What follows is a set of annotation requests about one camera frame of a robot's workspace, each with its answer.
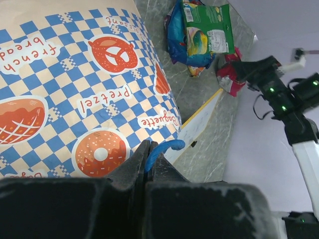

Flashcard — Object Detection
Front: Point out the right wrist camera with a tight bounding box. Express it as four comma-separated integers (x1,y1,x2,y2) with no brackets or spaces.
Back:
278,48,306,74

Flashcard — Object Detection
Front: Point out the blue fruit candy bag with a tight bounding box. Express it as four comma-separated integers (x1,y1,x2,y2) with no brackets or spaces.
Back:
163,0,215,69

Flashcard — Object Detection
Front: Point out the small whiteboard yellow frame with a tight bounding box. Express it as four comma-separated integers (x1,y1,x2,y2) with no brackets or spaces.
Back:
164,89,223,164

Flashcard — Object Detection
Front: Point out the red sweet chilli packet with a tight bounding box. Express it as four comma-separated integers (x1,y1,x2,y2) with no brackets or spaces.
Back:
216,47,246,97

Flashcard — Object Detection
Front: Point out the green snack packet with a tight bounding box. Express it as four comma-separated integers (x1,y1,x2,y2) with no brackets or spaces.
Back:
180,1,235,56

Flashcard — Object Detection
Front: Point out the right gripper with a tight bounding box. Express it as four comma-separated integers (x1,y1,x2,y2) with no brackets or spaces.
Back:
231,56,295,119

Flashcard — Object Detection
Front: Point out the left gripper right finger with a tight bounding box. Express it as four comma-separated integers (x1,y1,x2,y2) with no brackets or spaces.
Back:
146,153,279,239

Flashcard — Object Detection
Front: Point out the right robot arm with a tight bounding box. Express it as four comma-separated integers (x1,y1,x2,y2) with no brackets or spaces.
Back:
231,48,319,239

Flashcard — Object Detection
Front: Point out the blue checkered paper bag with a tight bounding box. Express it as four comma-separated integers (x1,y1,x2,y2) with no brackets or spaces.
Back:
0,0,181,178

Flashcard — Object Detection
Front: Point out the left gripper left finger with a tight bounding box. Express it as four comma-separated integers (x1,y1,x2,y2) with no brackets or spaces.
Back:
0,140,151,239

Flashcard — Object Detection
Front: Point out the orange snack box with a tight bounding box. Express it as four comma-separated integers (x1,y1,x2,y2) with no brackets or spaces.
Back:
188,66,205,77

